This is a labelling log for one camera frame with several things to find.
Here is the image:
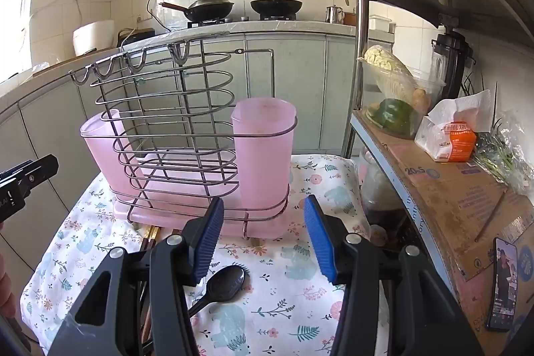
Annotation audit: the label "metal shelf rack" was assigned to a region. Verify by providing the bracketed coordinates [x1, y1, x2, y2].
[348, 0, 534, 356]

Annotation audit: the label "black blender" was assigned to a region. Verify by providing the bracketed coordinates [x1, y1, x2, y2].
[431, 12, 476, 102]

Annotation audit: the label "white rice cooker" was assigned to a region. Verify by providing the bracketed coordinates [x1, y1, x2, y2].
[73, 20, 115, 56]

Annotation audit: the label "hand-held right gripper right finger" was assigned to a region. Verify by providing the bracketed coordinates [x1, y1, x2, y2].
[303, 194, 487, 356]

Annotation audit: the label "pink plastic utensil cup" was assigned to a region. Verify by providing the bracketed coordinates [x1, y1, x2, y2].
[231, 97, 298, 209]
[80, 109, 145, 198]

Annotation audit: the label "person's left hand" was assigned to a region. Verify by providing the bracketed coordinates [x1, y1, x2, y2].
[0, 256, 18, 319]

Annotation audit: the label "white storage box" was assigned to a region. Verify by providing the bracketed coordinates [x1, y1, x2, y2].
[369, 15, 395, 33]

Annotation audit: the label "cardboard shelf liner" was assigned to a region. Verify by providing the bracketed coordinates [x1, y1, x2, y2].
[359, 110, 534, 340]

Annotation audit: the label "black plastic spoon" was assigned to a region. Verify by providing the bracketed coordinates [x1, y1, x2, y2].
[188, 265, 247, 317]

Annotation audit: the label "dark countertop appliance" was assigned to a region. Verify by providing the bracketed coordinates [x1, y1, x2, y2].
[117, 28, 156, 48]

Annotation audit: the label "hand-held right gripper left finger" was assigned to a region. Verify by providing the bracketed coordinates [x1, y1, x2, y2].
[48, 197, 226, 356]

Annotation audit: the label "green bell pepper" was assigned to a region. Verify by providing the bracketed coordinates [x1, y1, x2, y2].
[371, 98, 414, 131]

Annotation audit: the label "steel kettle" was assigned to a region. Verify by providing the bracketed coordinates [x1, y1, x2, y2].
[325, 5, 346, 24]

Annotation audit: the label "bagged green vegetables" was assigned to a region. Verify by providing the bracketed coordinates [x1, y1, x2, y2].
[471, 81, 534, 194]

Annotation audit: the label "round pale onion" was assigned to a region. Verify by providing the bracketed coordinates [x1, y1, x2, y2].
[369, 225, 388, 248]

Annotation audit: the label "window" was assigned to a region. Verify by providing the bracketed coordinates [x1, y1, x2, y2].
[0, 0, 42, 81]

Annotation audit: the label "black power cable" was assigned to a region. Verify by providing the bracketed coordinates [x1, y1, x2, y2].
[147, 0, 173, 35]

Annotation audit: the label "clear bag of vegetables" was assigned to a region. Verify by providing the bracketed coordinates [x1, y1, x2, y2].
[361, 58, 445, 140]

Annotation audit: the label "metal wire utensil rack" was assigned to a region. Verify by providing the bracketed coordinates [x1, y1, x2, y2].
[69, 31, 299, 240]

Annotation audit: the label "black wok with lid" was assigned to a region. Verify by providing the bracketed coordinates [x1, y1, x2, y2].
[159, 0, 234, 23]

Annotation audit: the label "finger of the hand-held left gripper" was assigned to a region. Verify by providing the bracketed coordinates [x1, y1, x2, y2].
[0, 154, 59, 192]
[0, 180, 29, 222]

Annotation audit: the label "brown gold-tipped chopstick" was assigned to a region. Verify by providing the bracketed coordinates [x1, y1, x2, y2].
[140, 227, 156, 344]
[144, 227, 163, 344]

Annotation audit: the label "clear plastic bottle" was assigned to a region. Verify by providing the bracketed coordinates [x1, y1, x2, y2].
[359, 149, 407, 232]

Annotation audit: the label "black smartphone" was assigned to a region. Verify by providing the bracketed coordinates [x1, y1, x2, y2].
[486, 237, 519, 334]

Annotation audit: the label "gas stove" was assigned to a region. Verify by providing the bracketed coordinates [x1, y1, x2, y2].
[186, 15, 297, 29]

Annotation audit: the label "pink plastic drip tray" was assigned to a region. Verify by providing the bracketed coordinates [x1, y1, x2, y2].
[112, 156, 288, 240]

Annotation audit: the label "napa cabbage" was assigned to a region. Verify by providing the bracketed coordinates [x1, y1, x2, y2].
[364, 44, 418, 98]

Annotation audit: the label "orange tissue pack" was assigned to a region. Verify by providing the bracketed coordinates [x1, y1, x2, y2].
[414, 89, 492, 162]

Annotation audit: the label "floral printed cloth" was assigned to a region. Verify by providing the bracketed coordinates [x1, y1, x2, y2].
[20, 153, 390, 356]

